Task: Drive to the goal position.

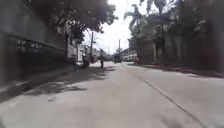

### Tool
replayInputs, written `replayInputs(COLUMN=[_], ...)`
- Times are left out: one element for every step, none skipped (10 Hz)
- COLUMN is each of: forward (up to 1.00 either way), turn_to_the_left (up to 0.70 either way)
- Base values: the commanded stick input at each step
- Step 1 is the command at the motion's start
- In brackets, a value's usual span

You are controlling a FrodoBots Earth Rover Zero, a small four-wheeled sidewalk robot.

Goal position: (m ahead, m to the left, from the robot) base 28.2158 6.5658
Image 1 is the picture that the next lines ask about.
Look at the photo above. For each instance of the vehicle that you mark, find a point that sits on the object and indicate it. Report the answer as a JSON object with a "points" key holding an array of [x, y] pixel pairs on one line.
{"points": [[117, 59]]}

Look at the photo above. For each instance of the person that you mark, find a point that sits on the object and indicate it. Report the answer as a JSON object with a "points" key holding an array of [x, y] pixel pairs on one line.
{"points": [[102, 63]]}

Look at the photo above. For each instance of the utility pole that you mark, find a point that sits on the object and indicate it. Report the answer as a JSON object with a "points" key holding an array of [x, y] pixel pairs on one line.
{"points": [[91, 46], [119, 48]]}

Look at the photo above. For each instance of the grey concrete road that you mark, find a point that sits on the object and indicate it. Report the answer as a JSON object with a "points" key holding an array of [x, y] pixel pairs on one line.
{"points": [[126, 96]]}

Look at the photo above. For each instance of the large dark tree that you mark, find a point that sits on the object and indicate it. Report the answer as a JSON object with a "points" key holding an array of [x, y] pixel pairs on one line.
{"points": [[80, 15]]}

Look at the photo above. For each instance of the row of palm trees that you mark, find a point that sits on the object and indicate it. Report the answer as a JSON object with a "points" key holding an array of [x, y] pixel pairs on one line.
{"points": [[156, 20]]}

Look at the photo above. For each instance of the grey wall with pillars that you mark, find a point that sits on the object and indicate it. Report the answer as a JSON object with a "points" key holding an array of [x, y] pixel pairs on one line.
{"points": [[180, 50]]}

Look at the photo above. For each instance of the grey concrete wall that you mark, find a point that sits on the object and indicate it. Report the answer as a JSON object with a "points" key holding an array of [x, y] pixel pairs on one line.
{"points": [[26, 50]]}

